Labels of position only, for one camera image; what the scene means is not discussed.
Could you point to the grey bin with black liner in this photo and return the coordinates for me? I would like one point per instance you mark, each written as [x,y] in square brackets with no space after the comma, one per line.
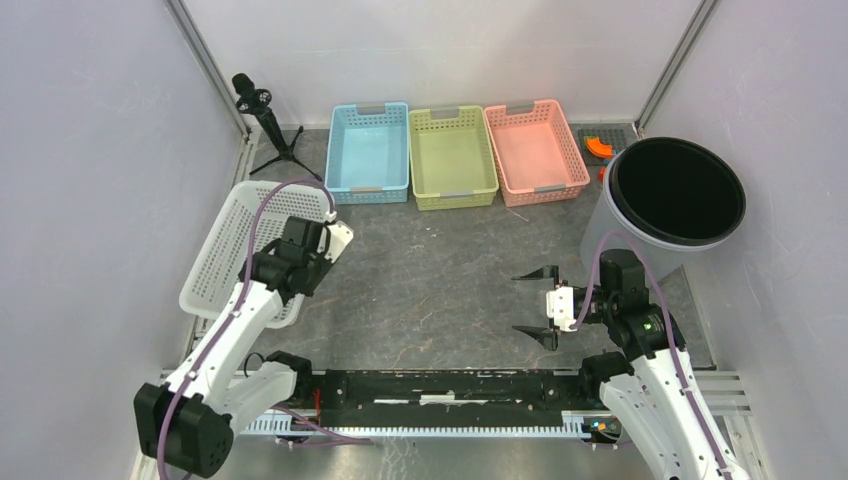
[675,199]

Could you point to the dark tray with orange blocks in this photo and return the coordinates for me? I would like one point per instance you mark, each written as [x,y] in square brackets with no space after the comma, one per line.
[599,145]

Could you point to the green plastic basket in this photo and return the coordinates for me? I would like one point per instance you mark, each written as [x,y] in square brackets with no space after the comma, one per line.
[451,158]

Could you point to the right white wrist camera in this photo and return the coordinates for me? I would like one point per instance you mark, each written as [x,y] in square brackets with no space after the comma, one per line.
[560,306]

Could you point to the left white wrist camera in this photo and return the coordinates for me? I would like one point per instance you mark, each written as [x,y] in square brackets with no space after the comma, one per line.
[337,237]

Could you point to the blue plastic basket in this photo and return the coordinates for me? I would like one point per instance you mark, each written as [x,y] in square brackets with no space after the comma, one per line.
[368,154]

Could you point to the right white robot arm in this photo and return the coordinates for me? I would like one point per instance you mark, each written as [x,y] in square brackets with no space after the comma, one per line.
[648,384]

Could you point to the white cable duct strip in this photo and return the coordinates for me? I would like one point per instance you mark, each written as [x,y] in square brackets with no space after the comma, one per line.
[279,424]

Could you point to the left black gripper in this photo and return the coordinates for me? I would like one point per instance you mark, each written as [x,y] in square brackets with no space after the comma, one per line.
[324,263]

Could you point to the large white perforated basket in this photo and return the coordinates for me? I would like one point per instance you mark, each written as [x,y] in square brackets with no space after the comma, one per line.
[212,278]

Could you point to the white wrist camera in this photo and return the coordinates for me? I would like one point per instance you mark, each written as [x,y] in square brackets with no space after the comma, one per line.
[560,306]
[337,237]

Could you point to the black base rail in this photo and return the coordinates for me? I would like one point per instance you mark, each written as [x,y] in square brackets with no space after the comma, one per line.
[456,398]

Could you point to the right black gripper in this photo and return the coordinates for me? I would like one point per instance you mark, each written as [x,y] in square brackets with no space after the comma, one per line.
[546,336]

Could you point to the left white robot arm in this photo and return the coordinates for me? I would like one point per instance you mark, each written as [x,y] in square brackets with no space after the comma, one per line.
[189,421]

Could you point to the pink plastic basket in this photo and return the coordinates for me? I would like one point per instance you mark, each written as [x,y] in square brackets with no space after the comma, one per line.
[536,155]

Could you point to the black microphone on tripod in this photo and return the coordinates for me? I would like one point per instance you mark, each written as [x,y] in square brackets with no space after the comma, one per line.
[255,102]

